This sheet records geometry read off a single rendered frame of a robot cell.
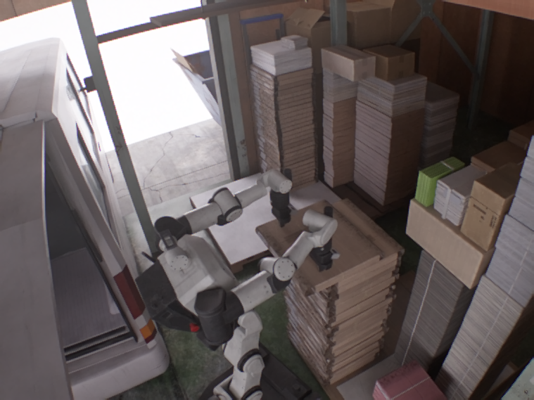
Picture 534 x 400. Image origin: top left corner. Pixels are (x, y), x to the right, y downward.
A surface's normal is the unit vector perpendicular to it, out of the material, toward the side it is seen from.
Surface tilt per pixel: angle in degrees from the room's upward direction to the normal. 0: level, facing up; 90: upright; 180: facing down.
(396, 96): 92
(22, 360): 11
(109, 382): 86
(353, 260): 0
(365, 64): 90
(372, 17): 90
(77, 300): 0
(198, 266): 24
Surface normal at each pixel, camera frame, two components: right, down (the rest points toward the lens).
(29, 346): 0.03, -0.71
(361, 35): 0.43, 0.51
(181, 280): -0.40, -0.55
